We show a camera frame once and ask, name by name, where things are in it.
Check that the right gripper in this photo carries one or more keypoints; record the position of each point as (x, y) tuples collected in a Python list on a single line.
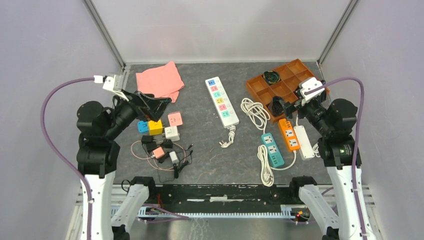
[(301, 108)]

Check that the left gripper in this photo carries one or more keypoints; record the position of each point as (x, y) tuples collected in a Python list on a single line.
[(152, 108)]

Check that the blue cube socket adapter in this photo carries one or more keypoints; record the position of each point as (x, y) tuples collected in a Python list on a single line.
[(143, 127)]

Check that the yellow cube socket adapter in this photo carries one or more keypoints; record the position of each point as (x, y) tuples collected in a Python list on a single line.
[(155, 127)]

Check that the pink cube socket adapter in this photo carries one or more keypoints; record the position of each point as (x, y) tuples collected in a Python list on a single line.
[(175, 118)]

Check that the white long power strip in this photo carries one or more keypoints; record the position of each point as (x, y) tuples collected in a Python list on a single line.
[(225, 109)]

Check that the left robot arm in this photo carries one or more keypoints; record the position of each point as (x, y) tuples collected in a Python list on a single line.
[(97, 162)]

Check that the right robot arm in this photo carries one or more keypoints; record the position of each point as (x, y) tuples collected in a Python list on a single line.
[(338, 148)]

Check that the white printed plug adapter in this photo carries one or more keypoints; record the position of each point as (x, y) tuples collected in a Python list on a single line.
[(172, 133)]

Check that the orange divided tray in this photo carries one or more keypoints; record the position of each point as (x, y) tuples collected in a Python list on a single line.
[(291, 74)]

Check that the pink cloth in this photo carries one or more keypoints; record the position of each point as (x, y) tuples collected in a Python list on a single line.
[(163, 81)]

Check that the orange power strip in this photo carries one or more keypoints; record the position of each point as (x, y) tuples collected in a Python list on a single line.
[(288, 134)]

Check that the black power adapter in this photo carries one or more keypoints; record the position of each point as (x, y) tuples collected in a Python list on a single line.
[(151, 144)]

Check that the white small power strip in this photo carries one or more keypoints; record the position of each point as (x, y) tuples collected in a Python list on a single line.
[(306, 149)]

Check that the small pink charger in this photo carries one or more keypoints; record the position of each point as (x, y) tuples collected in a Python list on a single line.
[(158, 152)]

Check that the teal power strip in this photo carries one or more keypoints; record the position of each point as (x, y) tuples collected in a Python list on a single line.
[(275, 157)]

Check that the white usb charger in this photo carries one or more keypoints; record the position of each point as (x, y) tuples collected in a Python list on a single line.
[(174, 158)]

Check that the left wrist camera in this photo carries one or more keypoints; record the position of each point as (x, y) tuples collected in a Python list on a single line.
[(112, 83)]

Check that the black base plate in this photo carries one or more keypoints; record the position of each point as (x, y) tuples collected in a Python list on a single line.
[(223, 198)]

